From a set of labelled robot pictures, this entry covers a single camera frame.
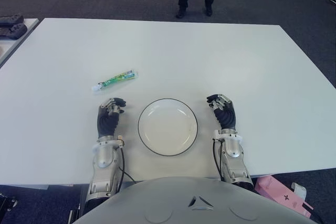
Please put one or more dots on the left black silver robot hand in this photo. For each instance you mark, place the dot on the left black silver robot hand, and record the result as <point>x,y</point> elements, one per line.
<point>107,123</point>

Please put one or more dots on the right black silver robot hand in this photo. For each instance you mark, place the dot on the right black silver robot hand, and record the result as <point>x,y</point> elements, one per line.
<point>228,117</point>

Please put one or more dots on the green toothpaste tube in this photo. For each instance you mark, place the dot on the green toothpaste tube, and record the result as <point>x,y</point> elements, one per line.
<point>116,79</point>

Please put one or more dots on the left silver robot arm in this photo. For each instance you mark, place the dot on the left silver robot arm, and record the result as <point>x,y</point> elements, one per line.
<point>106,155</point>

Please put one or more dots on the white plate with black rim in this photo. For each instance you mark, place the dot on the white plate with black rim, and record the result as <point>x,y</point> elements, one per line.
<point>168,127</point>

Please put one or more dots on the pink cardboard box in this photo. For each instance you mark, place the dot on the pink cardboard box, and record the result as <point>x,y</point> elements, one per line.
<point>278,192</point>

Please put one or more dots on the grey robot torso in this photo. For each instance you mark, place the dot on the grey robot torso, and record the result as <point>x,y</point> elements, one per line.
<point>194,203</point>

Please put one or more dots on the white paper tag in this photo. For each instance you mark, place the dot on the white paper tag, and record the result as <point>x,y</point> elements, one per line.
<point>299,190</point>

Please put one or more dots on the white side table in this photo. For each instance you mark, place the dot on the white side table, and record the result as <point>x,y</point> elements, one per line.
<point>10,48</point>

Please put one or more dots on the black equipment on floor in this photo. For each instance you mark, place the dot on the black equipment on floor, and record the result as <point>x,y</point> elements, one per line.
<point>6,201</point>

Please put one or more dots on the black game controller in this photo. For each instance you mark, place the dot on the black game controller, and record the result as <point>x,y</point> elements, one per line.
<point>14,30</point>
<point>10,20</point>

